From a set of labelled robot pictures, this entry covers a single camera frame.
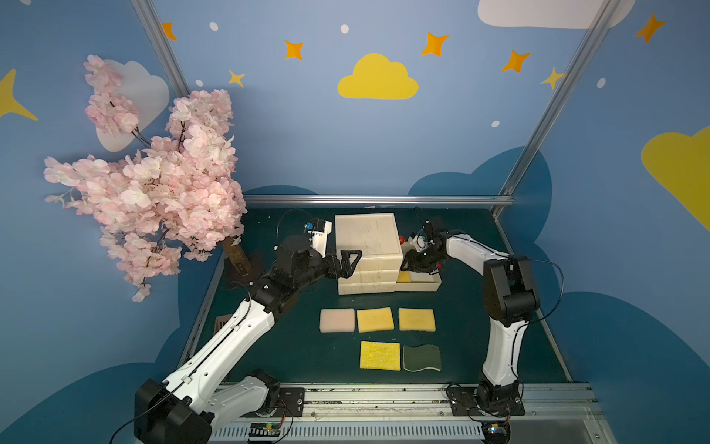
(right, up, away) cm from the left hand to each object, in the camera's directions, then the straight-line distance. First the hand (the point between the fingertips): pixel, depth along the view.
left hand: (349, 248), depth 73 cm
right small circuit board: (+40, -50, 0) cm, 64 cm away
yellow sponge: (+8, -24, +16) cm, 30 cm away
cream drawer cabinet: (+8, +3, +12) cm, 15 cm away
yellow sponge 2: (+21, -24, +16) cm, 36 cm away
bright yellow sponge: (+9, -33, +9) cm, 35 cm away
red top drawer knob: (+16, +2, +14) cm, 22 cm away
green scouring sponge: (+20, -34, +9) cm, 40 cm away
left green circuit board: (-23, -49, 0) cm, 54 cm away
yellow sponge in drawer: (+19, -12, +25) cm, 34 cm away
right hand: (+22, -8, +27) cm, 35 cm away
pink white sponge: (-4, -24, +15) cm, 29 cm away
